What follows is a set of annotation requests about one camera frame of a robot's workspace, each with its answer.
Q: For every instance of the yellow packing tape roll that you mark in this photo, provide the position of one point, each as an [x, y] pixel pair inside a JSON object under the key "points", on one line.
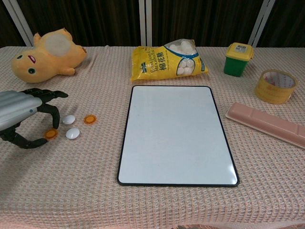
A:
{"points": [[264, 94]]}

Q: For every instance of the orange round magnet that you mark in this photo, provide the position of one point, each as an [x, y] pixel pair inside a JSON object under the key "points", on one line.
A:
{"points": [[90, 119], [52, 134]]}

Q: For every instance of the beige waffle tablecloth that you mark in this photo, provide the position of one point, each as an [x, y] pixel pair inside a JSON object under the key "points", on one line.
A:
{"points": [[71, 179]]}

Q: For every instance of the green mini bin yellow lid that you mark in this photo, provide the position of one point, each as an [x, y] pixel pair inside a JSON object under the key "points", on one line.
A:
{"points": [[234, 64]]}

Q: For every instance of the yellow plush toy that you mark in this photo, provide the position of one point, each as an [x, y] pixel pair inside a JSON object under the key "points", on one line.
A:
{"points": [[47, 62]]}

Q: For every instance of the pink long pencil case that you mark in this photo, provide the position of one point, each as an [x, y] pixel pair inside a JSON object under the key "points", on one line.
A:
{"points": [[262, 120]]}

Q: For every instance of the white magnetic board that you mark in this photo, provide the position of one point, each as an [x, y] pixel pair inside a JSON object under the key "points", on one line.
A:
{"points": [[176, 138]]}

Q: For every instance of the yellow marshmallow bag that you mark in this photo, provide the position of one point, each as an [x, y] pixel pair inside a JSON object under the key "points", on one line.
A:
{"points": [[155, 64]]}

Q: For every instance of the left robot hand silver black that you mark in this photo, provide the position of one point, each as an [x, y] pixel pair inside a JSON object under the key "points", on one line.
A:
{"points": [[16, 105]]}

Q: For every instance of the white round magnet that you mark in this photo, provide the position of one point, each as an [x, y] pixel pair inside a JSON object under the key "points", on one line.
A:
{"points": [[73, 133], [68, 119]]}

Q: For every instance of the white frame post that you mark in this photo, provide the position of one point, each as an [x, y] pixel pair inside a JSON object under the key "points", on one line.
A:
{"points": [[19, 23], [261, 23], [145, 23]]}

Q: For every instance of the dark brown curtain panel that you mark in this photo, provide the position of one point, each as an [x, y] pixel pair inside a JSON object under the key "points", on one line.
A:
{"points": [[7, 28], [83, 21], [286, 23], [202, 21]]}

